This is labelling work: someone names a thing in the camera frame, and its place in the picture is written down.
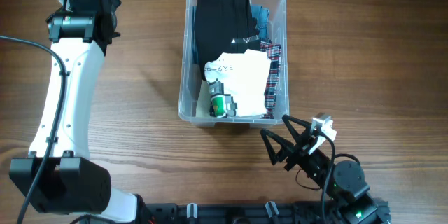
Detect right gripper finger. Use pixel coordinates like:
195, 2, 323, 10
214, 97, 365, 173
282, 114, 312, 144
259, 128, 297, 166

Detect plaid shirt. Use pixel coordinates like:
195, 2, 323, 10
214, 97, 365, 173
260, 40, 281, 119

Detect white t-shirt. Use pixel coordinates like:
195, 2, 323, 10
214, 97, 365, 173
204, 49, 271, 118

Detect cream cloth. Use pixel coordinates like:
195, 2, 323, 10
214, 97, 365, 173
195, 81, 211, 118

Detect blue denim jeans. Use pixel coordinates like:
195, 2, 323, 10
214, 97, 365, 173
192, 5, 271, 64

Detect black garment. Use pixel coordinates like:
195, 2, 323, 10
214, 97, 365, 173
194, 0, 260, 80

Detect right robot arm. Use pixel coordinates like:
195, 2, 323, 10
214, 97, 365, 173
260, 113, 391, 224

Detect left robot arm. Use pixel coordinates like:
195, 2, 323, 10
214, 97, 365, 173
9, 0, 139, 223

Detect clear plastic storage container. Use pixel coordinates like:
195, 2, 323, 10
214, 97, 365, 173
178, 0, 290, 128

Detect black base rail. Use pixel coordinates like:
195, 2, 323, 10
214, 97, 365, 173
78, 201, 390, 224

